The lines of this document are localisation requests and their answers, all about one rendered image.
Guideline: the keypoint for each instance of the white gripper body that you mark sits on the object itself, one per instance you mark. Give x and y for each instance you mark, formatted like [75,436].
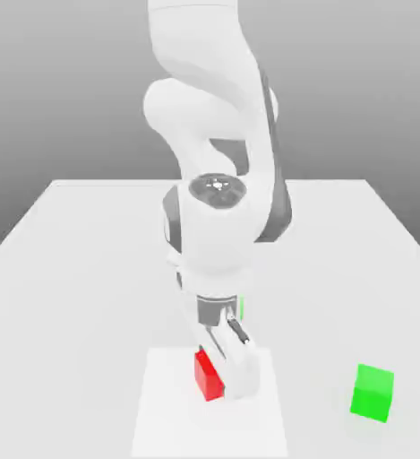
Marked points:
[240,369]

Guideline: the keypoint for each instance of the small red cube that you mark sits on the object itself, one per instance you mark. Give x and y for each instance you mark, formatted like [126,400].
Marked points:
[206,378]

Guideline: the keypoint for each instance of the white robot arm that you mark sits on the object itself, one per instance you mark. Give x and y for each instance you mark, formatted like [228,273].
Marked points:
[216,229]

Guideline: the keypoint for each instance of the small green cube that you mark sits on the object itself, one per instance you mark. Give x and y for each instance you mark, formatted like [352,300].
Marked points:
[372,392]

